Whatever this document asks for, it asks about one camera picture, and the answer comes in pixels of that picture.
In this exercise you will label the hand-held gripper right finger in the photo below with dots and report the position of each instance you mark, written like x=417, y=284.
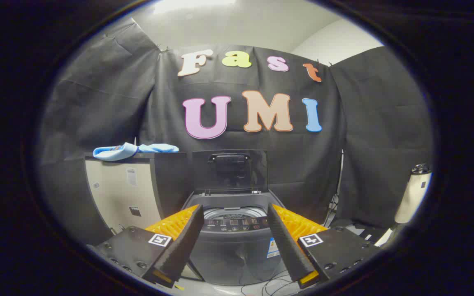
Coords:
x=288, y=250

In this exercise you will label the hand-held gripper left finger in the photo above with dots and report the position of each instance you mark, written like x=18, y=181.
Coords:
x=179, y=250

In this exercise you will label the dark grey washing machine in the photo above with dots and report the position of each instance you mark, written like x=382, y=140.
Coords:
x=237, y=257

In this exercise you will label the light blue garment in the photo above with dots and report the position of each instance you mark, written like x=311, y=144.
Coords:
x=111, y=154

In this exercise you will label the black backdrop cloth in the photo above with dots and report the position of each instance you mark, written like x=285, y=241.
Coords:
x=294, y=164

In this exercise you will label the grey and beige cabinet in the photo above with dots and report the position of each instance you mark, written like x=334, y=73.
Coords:
x=113, y=193

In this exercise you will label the white upright appliance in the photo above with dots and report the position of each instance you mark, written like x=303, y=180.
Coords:
x=412, y=197

